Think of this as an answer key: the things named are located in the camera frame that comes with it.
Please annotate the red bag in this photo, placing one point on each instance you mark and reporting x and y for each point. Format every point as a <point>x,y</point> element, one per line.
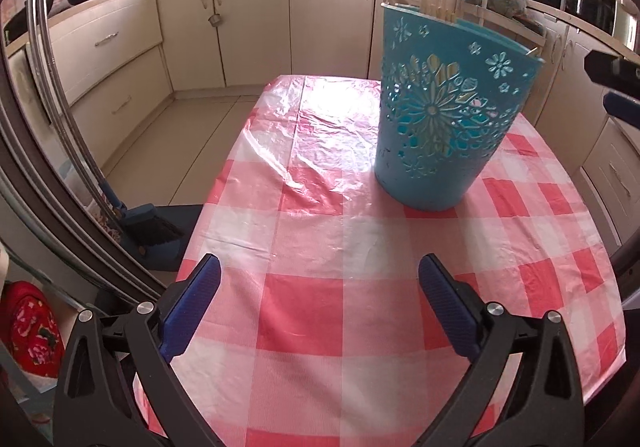
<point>30,331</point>

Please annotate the black wok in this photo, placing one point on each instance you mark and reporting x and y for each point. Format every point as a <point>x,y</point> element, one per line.
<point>17,25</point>

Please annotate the red white checkered tablecloth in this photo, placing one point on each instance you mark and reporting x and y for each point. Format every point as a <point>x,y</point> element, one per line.
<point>320,334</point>

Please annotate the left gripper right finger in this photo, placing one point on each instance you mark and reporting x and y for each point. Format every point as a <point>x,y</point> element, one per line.
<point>544,406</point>

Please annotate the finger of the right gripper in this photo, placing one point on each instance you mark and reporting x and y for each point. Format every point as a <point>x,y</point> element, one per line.
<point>624,109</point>
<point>616,73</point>

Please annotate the blue perforated plastic basket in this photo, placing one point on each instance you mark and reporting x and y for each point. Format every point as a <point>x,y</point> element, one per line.
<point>450,91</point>

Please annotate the blue dustpan and brush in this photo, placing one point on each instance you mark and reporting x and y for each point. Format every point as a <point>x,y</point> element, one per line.
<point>159,233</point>

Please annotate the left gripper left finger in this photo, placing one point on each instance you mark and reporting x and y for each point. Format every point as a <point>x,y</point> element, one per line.
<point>116,386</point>

